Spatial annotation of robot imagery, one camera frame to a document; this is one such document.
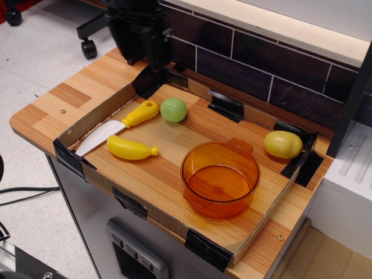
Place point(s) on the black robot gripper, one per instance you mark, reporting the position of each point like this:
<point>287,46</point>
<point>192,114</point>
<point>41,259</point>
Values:
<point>141,28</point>

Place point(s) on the yellow white toy knife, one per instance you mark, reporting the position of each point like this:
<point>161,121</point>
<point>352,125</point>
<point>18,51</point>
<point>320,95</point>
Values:
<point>145,111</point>

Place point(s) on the orange transparent plastic pot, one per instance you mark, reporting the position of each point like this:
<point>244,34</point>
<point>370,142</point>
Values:
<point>220,177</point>

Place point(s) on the taped cardboard fence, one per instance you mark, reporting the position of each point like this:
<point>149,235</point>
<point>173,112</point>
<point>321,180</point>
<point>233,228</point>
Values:
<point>145,198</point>

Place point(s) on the black office chair base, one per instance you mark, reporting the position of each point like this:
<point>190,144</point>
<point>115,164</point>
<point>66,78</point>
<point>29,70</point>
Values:
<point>90,27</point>

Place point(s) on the green toy apple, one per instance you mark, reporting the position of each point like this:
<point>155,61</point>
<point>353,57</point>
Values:
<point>173,110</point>

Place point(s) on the yellow toy banana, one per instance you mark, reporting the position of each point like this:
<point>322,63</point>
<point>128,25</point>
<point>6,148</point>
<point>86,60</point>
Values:
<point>129,150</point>

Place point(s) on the black caster wheel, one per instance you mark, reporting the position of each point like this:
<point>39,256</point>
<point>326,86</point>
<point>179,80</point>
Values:
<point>13,17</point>

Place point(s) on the yellow-green toy potato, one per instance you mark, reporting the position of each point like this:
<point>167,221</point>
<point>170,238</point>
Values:
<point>283,144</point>

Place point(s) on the grey oven control panel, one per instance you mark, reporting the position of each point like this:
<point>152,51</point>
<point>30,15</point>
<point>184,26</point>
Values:
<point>133,258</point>

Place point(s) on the black vertical post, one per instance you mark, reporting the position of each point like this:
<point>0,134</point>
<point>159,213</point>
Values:
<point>133,60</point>

